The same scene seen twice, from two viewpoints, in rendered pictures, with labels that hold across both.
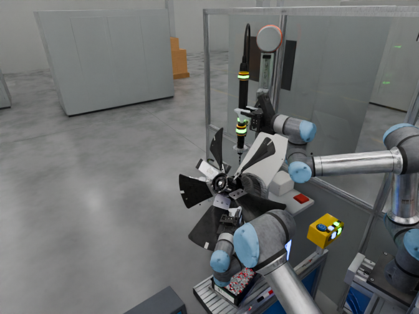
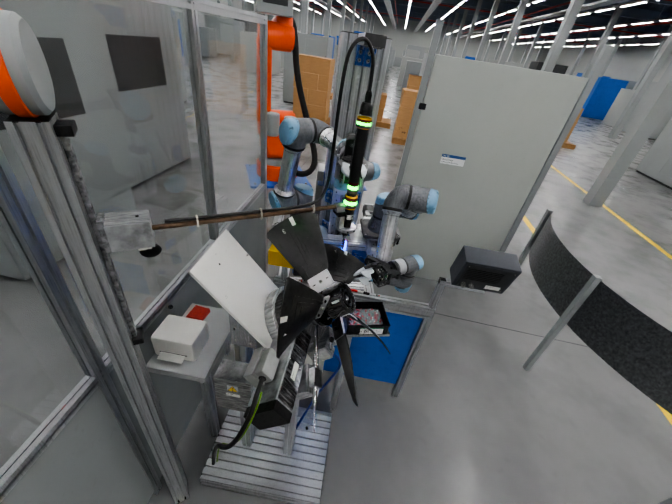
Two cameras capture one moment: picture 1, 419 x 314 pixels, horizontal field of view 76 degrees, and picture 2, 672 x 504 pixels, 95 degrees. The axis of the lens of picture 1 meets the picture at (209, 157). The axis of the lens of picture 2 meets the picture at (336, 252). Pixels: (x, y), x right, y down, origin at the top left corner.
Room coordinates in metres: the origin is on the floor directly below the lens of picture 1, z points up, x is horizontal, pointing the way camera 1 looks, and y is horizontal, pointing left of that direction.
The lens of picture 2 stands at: (1.92, 0.41, 1.98)
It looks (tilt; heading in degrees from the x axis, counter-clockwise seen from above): 34 degrees down; 218
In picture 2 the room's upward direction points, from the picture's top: 9 degrees clockwise
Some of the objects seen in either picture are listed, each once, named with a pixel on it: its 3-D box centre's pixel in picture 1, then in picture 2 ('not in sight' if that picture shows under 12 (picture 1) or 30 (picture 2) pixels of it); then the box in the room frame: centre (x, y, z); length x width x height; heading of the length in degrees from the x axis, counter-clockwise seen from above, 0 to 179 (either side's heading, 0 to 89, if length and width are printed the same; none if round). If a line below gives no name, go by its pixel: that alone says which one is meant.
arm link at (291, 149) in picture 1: (295, 154); (346, 175); (0.95, -0.35, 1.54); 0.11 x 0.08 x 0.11; 169
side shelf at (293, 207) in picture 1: (282, 196); (198, 338); (1.58, -0.53, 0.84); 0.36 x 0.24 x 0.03; 36
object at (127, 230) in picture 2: (262, 95); (127, 230); (1.76, -0.36, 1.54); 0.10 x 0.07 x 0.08; 161
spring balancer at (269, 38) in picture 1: (269, 38); (11, 65); (1.85, -0.39, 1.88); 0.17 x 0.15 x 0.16; 36
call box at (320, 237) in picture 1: (325, 231); (285, 255); (1.05, -0.60, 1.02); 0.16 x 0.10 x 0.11; 126
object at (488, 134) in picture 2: not in sight; (465, 183); (-0.85, -0.43, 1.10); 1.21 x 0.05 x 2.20; 126
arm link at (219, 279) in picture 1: (225, 270); (401, 279); (0.77, -0.06, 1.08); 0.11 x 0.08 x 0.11; 125
